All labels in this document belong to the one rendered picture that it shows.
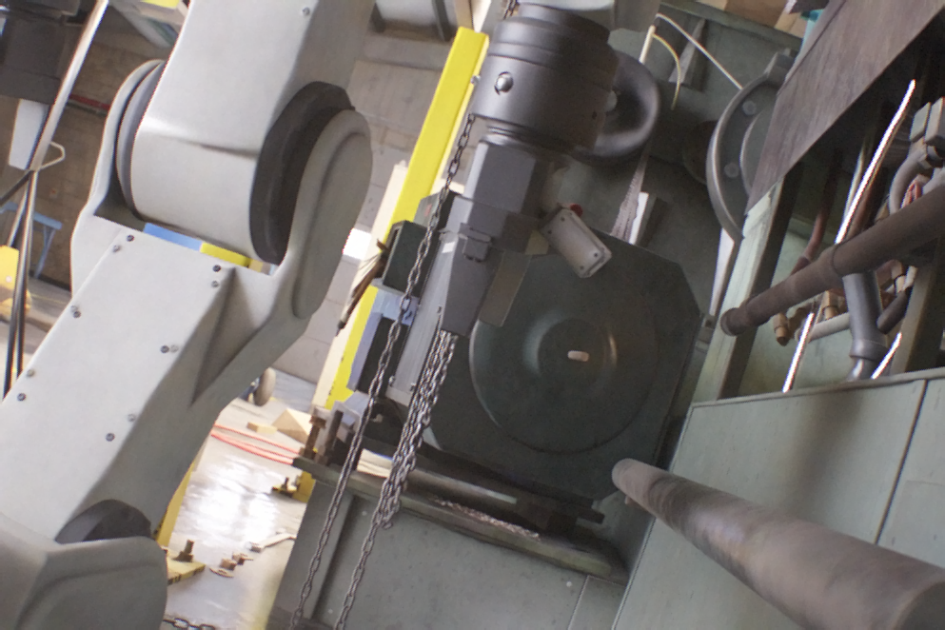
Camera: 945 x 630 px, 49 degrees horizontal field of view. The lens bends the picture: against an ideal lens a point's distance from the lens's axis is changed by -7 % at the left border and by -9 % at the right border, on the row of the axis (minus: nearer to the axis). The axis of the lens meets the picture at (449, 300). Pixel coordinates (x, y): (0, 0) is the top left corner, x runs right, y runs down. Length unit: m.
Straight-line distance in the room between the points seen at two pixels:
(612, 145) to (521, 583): 1.17
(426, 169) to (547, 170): 3.01
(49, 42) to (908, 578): 0.78
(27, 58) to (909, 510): 0.73
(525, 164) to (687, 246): 2.15
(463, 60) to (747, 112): 1.40
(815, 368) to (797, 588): 1.78
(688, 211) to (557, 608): 1.21
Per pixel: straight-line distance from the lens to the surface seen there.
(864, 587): 0.41
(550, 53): 0.72
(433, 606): 2.08
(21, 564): 0.61
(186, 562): 2.14
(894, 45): 1.38
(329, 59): 0.84
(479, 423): 1.86
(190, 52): 0.82
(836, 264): 1.07
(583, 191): 2.85
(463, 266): 0.71
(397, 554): 2.07
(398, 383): 1.97
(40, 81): 0.94
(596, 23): 0.74
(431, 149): 3.74
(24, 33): 0.91
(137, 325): 0.78
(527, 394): 1.86
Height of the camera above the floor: 0.49
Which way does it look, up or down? 5 degrees up
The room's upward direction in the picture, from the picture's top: 19 degrees clockwise
